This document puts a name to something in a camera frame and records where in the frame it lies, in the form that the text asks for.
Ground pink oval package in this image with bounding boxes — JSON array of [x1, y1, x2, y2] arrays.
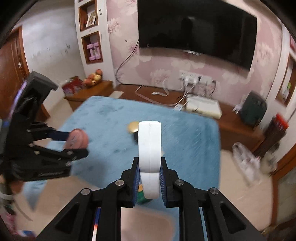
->
[[64, 128, 89, 150]]

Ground white tooth shaped holder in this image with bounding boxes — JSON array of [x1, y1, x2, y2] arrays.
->
[[138, 121, 162, 199]]

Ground green gold small bottle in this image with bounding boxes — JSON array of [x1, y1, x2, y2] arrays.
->
[[137, 184, 150, 205]]

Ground white storage tray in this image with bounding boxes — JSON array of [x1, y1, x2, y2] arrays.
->
[[120, 207, 175, 240]]

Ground red patterned gift box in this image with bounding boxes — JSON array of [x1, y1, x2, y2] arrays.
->
[[62, 76, 86, 96]]

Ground blue fuzzy table cloth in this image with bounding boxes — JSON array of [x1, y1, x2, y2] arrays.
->
[[21, 96, 221, 241]]

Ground gold round compact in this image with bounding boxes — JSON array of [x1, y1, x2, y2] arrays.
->
[[127, 121, 139, 134]]

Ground bowl of peaches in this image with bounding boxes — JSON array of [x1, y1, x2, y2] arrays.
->
[[82, 69, 103, 87]]

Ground white plastic bag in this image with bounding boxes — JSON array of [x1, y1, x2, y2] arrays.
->
[[232, 142, 261, 186]]

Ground wooden tv cabinet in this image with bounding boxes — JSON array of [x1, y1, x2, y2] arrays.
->
[[63, 79, 265, 153]]

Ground white router box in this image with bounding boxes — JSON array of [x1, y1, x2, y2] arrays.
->
[[186, 95, 222, 120]]

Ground pink dumbbells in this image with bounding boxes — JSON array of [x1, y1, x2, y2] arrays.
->
[[86, 42, 101, 61]]

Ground white bucket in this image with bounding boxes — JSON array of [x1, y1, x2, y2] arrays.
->
[[260, 151, 278, 175]]

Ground dark green appliance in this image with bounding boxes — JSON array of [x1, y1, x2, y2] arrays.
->
[[239, 91, 267, 129]]

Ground dark wicker basket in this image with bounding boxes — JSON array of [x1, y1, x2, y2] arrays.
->
[[253, 113, 289, 157]]

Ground black television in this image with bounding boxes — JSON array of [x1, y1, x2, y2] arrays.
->
[[137, 1, 257, 70]]

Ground white charging cable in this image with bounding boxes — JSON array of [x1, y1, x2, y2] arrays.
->
[[134, 78, 197, 108]]

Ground white wall power strip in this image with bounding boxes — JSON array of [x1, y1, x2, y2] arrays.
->
[[179, 70, 215, 85]]

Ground black tv cable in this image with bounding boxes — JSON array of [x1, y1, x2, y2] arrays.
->
[[115, 39, 140, 85]]

